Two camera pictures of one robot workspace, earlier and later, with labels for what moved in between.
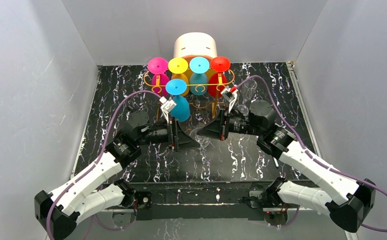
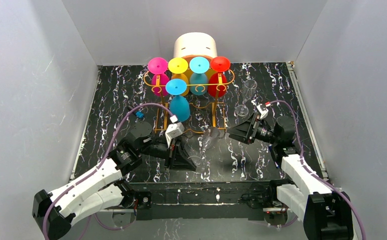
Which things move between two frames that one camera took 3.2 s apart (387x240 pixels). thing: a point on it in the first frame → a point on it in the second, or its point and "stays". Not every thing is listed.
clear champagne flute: (247, 90) stays
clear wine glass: (204, 140) → (208, 138)
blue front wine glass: (181, 112) stays
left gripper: (172, 134) → (172, 153)
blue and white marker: (276, 162) stays
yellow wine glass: (178, 66) stays
